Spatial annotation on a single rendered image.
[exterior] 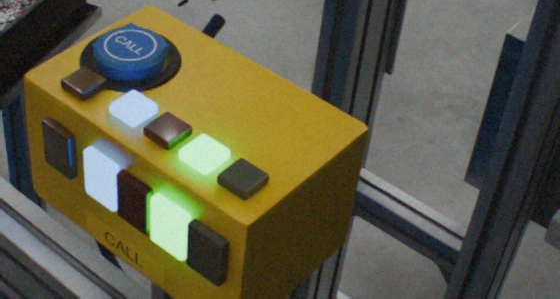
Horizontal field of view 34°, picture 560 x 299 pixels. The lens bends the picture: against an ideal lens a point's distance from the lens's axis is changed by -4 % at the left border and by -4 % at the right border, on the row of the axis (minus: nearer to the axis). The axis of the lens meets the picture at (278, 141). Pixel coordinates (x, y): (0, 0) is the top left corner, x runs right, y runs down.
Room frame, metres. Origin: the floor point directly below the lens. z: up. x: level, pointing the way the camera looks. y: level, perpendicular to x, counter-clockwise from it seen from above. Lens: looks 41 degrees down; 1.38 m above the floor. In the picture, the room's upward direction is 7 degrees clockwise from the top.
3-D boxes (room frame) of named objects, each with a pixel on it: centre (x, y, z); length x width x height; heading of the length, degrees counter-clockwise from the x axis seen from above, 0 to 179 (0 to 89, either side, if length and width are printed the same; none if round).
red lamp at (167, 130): (0.35, 0.05, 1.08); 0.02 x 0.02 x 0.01; 56
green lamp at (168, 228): (0.32, 0.05, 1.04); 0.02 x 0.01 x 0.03; 56
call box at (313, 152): (0.38, 0.05, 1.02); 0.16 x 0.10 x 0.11; 56
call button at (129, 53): (0.41, 0.08, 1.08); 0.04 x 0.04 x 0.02
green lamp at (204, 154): (0.34, 0.03, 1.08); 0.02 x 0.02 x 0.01; 56
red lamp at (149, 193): (0.33, 0.07, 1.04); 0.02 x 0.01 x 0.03; 56
